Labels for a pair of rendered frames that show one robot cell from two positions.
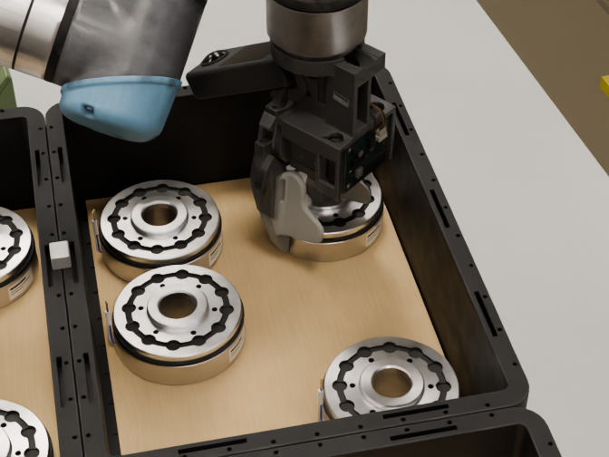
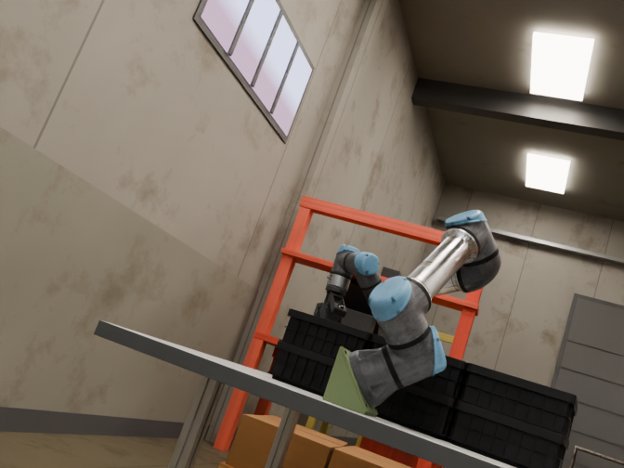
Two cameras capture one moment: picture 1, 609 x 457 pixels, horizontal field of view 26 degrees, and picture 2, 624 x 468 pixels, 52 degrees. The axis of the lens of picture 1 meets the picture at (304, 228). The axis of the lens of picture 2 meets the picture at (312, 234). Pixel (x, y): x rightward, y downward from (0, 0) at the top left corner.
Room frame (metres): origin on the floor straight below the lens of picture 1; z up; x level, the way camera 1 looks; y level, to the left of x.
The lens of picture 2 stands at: (2.59, 1.26, 0.74)
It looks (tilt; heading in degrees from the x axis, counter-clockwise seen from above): 12 degrees up; 219
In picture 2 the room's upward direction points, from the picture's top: 20 degrees clockwise
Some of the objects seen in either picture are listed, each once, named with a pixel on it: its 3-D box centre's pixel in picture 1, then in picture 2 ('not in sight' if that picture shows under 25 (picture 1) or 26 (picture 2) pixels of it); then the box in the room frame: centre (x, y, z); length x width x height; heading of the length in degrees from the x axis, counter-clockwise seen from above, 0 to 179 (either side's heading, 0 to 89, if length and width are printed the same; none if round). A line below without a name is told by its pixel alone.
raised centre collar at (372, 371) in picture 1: (391, 384); not in sight; (0.64, -0.06, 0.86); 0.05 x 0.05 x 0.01
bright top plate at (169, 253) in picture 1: (159, 220); not in sight; (0.83, 0.12, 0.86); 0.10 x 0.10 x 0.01
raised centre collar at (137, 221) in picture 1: (159, 216); not in sight; (0.83, 0.12, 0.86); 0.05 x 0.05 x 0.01
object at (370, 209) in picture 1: (323, 196); not in sight; (0.86, -0.02, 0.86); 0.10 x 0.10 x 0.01
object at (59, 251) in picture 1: (60, 255); not in sight; (0.70, 0.18, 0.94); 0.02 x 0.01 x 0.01; 12
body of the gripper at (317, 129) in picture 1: (323, 103); (330, 305); (0.82, -0.02, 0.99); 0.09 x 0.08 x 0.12; 50
